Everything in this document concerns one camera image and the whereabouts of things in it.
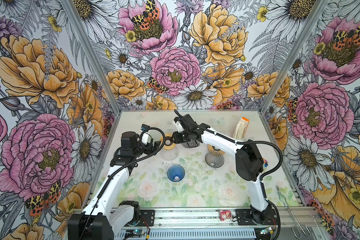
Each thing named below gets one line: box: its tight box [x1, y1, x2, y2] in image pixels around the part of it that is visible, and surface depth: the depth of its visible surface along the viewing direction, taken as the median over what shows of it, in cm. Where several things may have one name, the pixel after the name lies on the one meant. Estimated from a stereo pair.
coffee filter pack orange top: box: [233, 116, 250, 140], surface depth 102 cm
